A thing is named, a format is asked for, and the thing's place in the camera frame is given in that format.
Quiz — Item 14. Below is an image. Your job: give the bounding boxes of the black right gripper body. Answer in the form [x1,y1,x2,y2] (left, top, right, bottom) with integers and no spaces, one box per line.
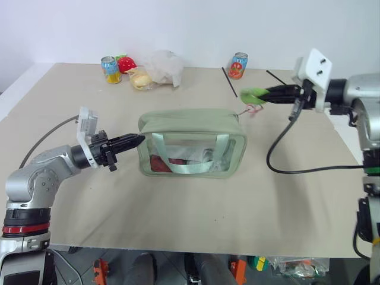
[296,79,318,111]

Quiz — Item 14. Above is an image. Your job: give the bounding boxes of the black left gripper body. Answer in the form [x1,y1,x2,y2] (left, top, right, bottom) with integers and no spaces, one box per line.
[90,129,118,174]

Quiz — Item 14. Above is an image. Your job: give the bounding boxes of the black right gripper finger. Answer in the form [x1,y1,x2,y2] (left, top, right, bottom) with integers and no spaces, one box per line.
[260,84,302,96]
[259,92,301,105]

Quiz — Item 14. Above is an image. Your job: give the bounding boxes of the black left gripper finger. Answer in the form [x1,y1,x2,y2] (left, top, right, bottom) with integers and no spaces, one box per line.
[112,141,141,156]
[110,133,147,147]

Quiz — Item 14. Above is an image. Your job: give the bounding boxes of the green pouch with clear window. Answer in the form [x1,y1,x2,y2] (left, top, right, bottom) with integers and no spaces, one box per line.
[137,107,249,181]

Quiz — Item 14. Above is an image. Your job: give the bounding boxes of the red item inside pouch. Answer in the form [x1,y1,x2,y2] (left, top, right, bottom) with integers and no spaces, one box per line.
[150,154,191,173]

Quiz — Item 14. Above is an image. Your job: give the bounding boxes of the white items inside pouch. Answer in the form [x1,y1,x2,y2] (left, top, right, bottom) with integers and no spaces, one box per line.
[178,147,230,172]

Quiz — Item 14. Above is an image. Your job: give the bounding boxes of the thin black stick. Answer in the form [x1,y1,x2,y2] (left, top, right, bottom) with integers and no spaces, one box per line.
[221,66,239,98]
[265,69,288,87]

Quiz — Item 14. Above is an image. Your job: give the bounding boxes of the orange and blue drink can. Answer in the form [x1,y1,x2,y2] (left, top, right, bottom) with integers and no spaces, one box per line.
[227,52,249,80]

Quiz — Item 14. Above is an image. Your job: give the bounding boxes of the yellow bread in plastic wrap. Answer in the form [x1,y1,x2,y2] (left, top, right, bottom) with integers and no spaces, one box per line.
[128,67,154,90]

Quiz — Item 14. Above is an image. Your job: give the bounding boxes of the blue and yellow drink can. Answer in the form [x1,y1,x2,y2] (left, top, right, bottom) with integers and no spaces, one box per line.
[100,56,123,85]

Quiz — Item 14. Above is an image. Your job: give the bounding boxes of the red strawberry toy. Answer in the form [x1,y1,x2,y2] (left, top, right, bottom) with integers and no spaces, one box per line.
[115,53,138,75]

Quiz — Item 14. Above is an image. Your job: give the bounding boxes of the crumpled white plastic bag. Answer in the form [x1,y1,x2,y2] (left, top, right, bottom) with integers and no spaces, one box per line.
[141,49,185,88]

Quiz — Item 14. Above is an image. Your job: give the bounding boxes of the orange clamp under table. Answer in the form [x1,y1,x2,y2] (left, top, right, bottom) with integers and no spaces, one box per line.
[229,257,248,285]
[93,257,110,285]

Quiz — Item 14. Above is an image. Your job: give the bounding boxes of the green and yellow toy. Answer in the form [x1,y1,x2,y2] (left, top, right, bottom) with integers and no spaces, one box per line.
[247,255,268,273]

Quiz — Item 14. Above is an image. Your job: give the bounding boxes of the clear bag of assorted items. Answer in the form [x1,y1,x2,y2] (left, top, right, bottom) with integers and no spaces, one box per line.
[268,256,331,279]

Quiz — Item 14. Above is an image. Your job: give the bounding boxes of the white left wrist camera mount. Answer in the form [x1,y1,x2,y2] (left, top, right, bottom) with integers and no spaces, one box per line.
[77,106,101,170]

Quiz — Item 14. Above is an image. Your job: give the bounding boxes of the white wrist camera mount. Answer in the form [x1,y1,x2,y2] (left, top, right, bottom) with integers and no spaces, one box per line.
[290,47,334,114]
[77,106,101,170]

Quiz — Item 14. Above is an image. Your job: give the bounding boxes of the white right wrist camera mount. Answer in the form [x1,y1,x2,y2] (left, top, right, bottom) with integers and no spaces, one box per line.
[290,47,334,114]

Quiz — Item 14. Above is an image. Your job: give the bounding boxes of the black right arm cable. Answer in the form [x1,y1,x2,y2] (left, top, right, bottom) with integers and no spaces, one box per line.
[266,99,365,174]

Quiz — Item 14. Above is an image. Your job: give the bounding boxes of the grey left arm cable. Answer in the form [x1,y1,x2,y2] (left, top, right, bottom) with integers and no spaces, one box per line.
[18,116,80,172]

